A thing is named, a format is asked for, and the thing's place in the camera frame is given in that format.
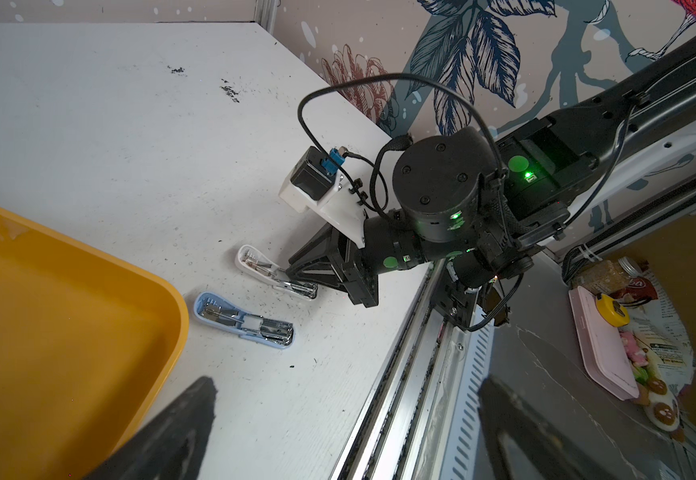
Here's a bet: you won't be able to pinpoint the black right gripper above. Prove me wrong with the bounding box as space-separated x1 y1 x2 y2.
286 215 432 308

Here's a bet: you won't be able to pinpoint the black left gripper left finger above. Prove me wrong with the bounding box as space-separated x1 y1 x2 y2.
86 376 217 479

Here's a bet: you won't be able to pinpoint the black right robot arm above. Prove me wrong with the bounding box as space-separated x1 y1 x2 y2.
281 37 696 307

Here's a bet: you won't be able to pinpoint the light blue stapler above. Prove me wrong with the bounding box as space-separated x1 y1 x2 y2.
192 292 295 349

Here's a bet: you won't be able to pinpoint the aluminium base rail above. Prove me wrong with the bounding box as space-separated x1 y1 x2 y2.
331 264 495 479

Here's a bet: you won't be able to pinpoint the snack packets on floor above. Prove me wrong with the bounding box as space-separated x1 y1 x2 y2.
567 257 695 442

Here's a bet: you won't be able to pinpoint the yellow object on floor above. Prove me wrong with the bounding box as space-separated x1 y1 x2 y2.
595 294 630 328

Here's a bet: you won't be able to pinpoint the pink tray on floor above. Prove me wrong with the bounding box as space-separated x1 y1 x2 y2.
569 287 639 401

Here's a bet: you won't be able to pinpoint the aluminium frame corner post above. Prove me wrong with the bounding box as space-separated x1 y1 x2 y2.
254 0 281 34

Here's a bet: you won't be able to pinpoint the yellow plastic tray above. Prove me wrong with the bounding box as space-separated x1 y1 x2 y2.
0 208 190 479

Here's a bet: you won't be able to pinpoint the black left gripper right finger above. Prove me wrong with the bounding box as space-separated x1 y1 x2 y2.
478 375 614 479

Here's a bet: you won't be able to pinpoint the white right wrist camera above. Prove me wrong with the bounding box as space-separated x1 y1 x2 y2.
279 146 366 248

